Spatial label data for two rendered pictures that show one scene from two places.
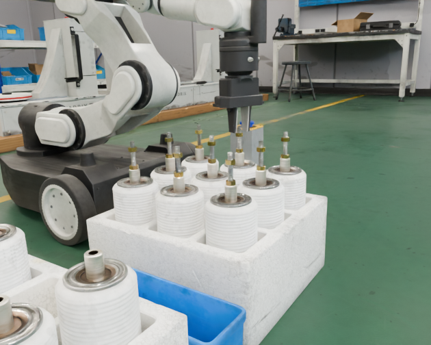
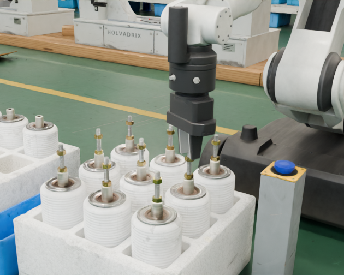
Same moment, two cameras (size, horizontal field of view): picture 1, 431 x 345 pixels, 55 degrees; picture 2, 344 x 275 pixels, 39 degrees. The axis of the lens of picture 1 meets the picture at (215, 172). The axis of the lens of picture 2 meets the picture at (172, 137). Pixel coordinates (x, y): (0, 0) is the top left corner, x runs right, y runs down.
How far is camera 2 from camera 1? 1.32 m
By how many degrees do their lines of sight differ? 83
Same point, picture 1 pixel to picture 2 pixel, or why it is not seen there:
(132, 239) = not seen: hidden behind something
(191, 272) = not seen: hidden behind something
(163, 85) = (291, 85)
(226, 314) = (12, 241)
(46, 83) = not seen: outside the picture
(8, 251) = (27, 136)
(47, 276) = (35, 160)
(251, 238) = (45, 217)
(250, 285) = (17, 238)
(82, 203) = (201, 162)
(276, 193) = (86, 208)
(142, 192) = (112, 155)
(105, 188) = (232, 164)
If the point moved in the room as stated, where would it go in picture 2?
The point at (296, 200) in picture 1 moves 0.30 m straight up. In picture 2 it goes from (134, 247) to (132, 91)
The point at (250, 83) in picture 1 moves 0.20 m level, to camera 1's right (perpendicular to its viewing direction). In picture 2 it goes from (185, 106) to (193, 144)
